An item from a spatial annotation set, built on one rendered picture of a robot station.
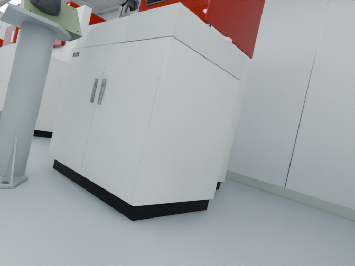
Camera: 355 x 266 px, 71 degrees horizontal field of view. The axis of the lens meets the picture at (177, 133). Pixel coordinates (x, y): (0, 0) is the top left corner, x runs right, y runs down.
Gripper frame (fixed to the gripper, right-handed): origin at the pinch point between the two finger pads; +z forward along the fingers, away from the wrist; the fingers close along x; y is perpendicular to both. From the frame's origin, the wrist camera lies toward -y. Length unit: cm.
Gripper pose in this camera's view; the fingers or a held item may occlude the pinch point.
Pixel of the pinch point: (120, 19)
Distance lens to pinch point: 158.3
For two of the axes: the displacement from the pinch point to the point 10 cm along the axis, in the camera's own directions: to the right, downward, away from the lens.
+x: -7.3, -1.7, 6.7
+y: 6.5, 1.4, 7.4
